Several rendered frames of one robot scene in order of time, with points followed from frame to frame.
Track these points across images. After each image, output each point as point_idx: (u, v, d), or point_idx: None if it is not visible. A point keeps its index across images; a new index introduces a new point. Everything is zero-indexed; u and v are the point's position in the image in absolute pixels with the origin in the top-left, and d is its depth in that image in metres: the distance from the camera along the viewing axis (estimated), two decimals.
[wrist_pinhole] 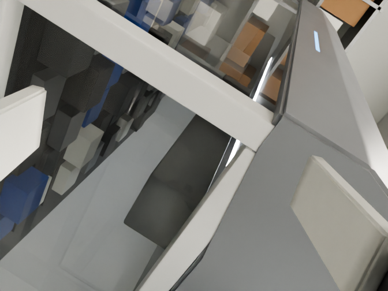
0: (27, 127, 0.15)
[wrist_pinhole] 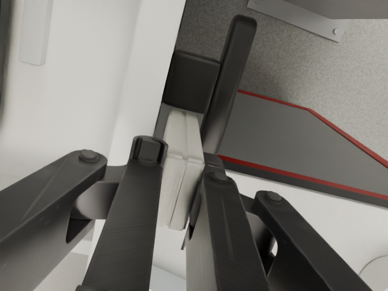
0: None
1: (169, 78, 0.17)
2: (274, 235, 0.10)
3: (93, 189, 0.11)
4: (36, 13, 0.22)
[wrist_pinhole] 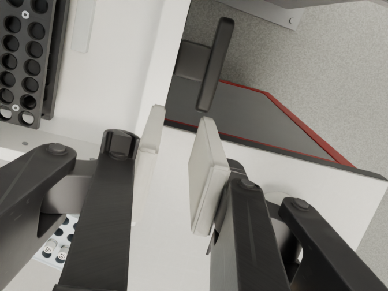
0: None
1: (178, 58, 0.26)
2: (300, 241, 0.10)
3: (62, 183, 0.11)
4: (85, 15, 0.31)
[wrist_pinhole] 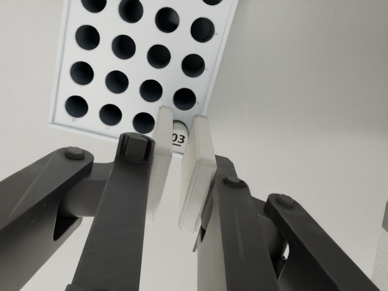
0: None
1: None
2: (286, 238, 0.10)
3: (79, 186, 0.11)
4: None
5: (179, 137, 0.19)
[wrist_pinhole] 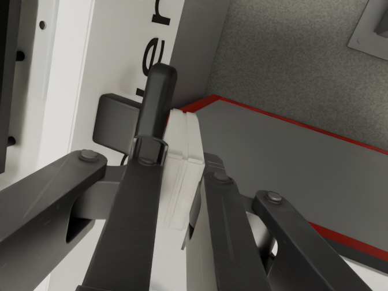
0: None
1: (96, 119, 0.18)
2: (274, 235, 0.10)
3: (93, 189, 0.11)
4: (41, 56, 0.26)
5: None
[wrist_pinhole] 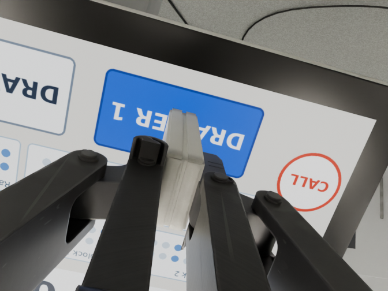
0: None
1: None
2: (274, 235, 0.10)
3: (93, 189, 0.11)
4: None
5: None
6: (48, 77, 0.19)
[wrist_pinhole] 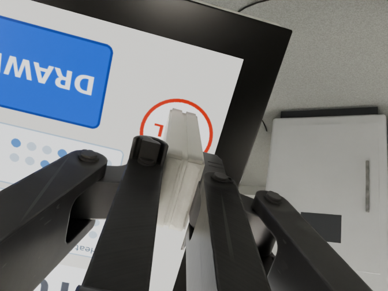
0: None
1: None
2: (274, 235, 0.10)
3: (93, 189, 0.11)
4: None
5: None
6: None
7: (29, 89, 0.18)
